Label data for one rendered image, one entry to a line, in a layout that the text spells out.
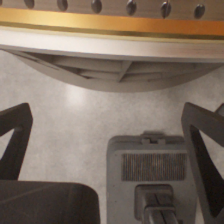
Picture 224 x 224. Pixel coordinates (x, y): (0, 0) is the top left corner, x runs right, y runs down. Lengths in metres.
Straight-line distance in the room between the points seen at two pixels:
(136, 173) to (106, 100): 0.49
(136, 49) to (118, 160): 0.99
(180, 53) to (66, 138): 1.27
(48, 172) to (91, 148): 0.34
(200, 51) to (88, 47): 0.09
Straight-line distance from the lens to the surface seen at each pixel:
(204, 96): 1.46
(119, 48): 0.17
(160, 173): 1.19
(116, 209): 1.26
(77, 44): 0.17
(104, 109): 1.34
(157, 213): 1.04
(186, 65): 0.58
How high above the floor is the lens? 1.33
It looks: 84 degrees down
